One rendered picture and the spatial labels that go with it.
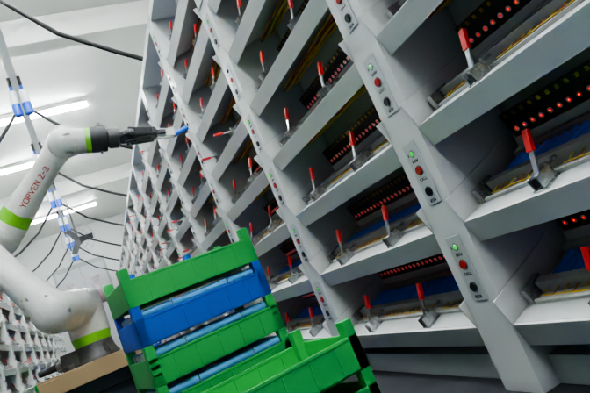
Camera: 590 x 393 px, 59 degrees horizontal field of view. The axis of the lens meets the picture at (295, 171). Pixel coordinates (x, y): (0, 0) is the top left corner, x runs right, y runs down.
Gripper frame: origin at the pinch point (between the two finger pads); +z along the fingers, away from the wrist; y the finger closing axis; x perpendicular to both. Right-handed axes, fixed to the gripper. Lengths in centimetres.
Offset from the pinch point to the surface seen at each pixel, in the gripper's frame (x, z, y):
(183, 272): 60, -14, -72
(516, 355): 89, 33, -107
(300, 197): 41, 30, -40
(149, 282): 61, -21, -73
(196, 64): -25.6, 15.7, -4.2
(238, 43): -7, 18, -49
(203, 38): -25.9, 15.3, -22.7
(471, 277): 75, 30, -106
